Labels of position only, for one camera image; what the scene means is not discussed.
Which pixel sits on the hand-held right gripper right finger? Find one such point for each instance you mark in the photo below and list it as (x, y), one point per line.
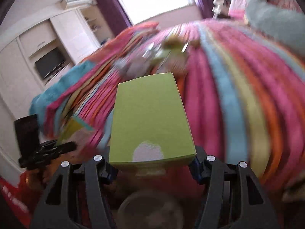
(195, 171)

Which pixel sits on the pink patterned pillow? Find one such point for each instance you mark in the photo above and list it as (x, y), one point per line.
(238, 7)

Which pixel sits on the teal fluffy blanket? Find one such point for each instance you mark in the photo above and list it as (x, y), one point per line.
(59, 85)

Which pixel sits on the bright window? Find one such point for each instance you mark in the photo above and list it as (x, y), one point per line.
(152, 0)

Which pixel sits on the white vase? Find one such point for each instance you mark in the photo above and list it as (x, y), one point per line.
(218, 4)

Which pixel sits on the grey-blue plush toy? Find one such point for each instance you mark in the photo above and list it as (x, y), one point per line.
(274, 21)

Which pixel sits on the red plastic bag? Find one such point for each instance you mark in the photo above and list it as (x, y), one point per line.
(14, 195)

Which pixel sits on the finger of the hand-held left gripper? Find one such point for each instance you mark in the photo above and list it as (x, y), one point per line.
(66, 147)

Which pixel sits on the green cardboard box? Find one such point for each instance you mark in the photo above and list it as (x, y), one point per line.
(149, 116)

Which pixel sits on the clear plastic container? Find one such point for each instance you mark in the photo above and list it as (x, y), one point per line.
(152, 210)

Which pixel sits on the black television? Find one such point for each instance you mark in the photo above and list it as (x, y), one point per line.
(50, 63)

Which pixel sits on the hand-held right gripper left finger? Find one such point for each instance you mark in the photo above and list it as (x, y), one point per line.
(112, 175)

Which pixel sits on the heap of mixed packaging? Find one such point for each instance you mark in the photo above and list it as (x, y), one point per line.
(152, 57)

